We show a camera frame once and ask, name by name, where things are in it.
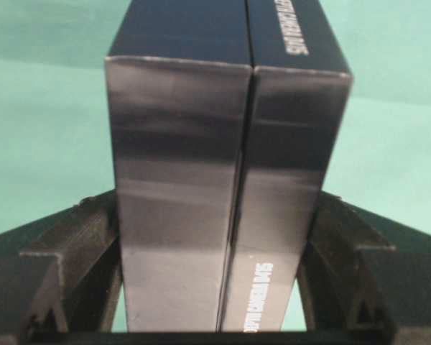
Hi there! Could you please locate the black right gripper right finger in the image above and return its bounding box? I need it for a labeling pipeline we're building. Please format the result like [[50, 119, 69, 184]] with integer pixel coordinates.
[[297, 193, 431, 344]]

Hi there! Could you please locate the black RealSense box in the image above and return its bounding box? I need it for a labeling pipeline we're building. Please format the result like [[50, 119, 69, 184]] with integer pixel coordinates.
[[105, 1, 353, 333]]

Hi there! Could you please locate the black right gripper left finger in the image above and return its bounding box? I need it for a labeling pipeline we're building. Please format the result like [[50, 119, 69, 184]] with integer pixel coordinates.
[[0, 191, 122, 344]]

